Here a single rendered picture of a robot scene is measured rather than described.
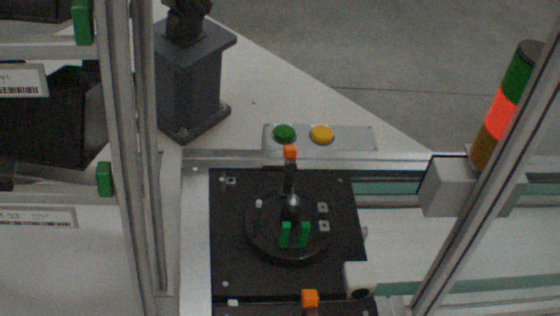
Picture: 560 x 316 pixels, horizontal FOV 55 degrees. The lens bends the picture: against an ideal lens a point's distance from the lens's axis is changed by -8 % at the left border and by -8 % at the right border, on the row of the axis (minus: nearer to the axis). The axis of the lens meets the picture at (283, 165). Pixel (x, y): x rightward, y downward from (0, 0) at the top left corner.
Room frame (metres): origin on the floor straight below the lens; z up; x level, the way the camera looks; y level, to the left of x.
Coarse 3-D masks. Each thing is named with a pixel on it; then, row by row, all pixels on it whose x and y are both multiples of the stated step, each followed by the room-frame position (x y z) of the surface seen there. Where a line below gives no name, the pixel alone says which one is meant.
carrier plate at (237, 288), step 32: (224, 192) 0.60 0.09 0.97; (256, 192) 0.62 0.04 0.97; (320, 192) 0.64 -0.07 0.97; (352, 192) 0.65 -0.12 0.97; (224, 224) 0.54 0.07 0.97; (352, 224) 0.58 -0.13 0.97; (224, 256) 0.48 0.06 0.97; (256, 256) 0.49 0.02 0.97; (320, 256) 0.51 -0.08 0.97; (352, 256) 0.52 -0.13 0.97; (224, 288) 0.43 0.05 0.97; (256, 288) 0.44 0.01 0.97; (288, 288) 0.45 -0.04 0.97; (320, 288) 0.45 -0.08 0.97
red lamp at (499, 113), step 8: (496, 96) 0.48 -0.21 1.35; (504, 96) 0.47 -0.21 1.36; (496, 104) 0.47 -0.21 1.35; (504, 104) 0.46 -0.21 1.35; (512, 104) 0.46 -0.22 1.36; (488, 112) 0.48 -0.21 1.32; (496, 112) 0.47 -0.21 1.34; (504, 112) 0.46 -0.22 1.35; (512, 112) 0.46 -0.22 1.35; (488, 120) 0.47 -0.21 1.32; (496, 120) 0.46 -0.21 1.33; (504, 120) 0.46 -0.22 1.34; (488, 128) 0.47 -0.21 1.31; (496, 128) 0.46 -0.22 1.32; (504, 128) 0.46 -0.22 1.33; (496, 136) 0.46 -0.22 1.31
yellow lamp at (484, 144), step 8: (480, 128) 0.49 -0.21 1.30; (480, 136) 0.47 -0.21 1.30; (488, 136) 0.46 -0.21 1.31; (480, 144) 0.47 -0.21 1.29; (488, 144) 0.46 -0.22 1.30; (496, 144) 0.46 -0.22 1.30; (472, 152) 0.48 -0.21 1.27; (480, 152) 0.46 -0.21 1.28; (488, 152) 0.46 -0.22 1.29; (472, 160) 0.47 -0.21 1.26; (480, 160) 0.46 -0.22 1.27; (488, 160) 0.46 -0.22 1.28; (480, 168) 0.46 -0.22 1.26
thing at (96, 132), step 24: (72, 72) 0.57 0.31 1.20; (72, 96) 0.35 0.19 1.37; (96, 96) 0.38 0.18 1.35; (0, 120) 0.34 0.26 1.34; (24, 120) 0.34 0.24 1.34; (48, 120) 0.34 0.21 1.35; (72, 120) 0.34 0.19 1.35; (96, 120) 0.37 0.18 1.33; (0, 144) 0.33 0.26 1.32; (24, 144) 0.33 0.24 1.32; (48, 144) 0.33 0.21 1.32; (72, 144) 0.33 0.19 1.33; (96, 144) 0.36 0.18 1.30; (72, 168) 0.32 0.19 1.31
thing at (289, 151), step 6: (288, 150) 0.62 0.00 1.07; (294, 150) 0.62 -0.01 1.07; (288, 156) 0.62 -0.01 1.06; (294, 156) 0.62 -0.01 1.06; (288, 162) 0.60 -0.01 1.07; (294, 162) 0.60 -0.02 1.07; (288, 168) 0.61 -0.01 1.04; (288, 174) 0.61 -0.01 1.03; (282, 180) 0.61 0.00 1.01; (288, 180) 0.61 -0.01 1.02; (282, 186) 0.60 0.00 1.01; (288, 186) 0.60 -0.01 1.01
